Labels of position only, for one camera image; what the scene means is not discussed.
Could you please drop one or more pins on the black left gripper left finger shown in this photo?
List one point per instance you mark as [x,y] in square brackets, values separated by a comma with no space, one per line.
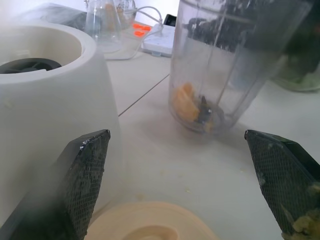
[80,180]

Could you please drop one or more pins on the black plug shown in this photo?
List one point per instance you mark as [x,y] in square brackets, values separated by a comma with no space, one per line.
[170,20]

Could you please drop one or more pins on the cream blender lid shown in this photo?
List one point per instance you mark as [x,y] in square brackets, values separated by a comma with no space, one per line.
[140,217]

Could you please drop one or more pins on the clear glass flask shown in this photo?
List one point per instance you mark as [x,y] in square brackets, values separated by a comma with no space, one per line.
[102,32]

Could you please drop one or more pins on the orange fruit piece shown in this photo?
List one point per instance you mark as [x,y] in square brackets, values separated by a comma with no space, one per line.
[186,102]

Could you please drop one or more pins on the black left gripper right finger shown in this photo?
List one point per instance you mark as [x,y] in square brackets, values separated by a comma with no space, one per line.
[277,175]

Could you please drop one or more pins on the white blender base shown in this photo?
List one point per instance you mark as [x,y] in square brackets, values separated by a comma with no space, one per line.
[62,105]

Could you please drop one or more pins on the white power strip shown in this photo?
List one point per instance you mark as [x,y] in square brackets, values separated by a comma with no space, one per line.
[160,42]

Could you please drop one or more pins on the clear blender jar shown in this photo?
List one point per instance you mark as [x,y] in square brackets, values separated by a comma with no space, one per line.
[225,75]

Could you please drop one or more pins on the clear plastic bag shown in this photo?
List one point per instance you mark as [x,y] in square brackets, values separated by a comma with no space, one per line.
[70,17]

